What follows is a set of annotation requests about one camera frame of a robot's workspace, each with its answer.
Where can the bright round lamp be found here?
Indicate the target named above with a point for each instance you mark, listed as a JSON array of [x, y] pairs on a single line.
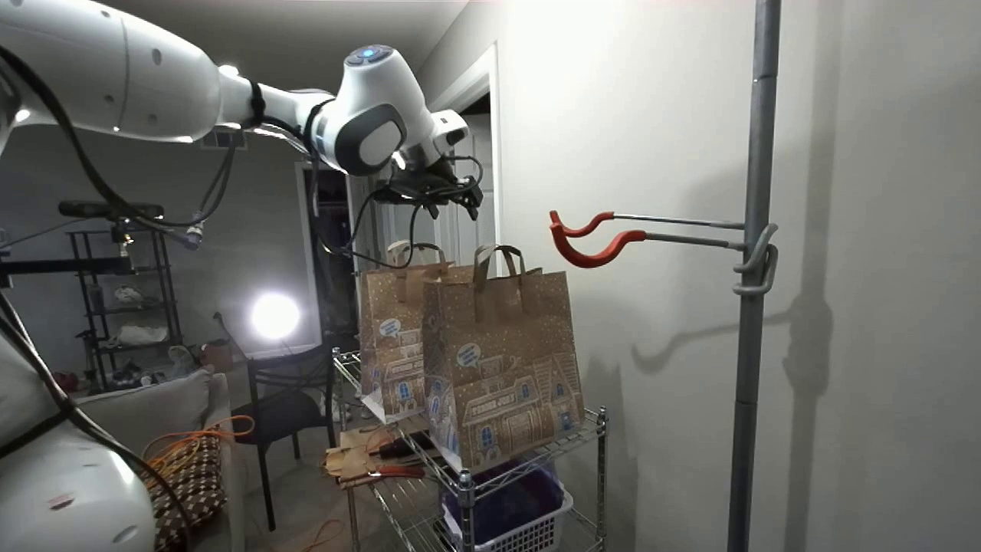
[[275, 317]]

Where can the black metal chair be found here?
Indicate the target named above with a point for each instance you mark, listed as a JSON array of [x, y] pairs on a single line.
[[287, 415]]

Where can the grey metal pole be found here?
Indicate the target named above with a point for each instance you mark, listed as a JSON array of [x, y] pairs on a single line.
[[754, 410]]

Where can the brown Trader Joe's paper bag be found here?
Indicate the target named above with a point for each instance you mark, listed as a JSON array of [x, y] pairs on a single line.
[[394, 337], [507, 369]]

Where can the grey couch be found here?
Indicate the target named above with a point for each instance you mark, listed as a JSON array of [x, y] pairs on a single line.
[[155, 403]]

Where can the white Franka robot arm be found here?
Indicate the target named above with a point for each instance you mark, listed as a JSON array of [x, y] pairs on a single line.
[[111, 71]]

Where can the blue plastic laundry basket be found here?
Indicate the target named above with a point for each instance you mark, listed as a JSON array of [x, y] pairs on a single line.
[[511, 509]]

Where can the black horizontal bar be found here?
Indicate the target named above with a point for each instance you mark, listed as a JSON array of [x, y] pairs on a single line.
[[62, 265]]

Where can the orange-tipped metal hanger hook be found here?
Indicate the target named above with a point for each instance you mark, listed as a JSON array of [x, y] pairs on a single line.
[[601, 250]]

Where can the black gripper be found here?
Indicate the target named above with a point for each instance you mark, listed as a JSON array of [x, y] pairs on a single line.
[[419, 187]]

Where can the dark background shelving unit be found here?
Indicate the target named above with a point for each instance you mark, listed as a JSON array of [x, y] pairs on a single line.
[[155, 308]]

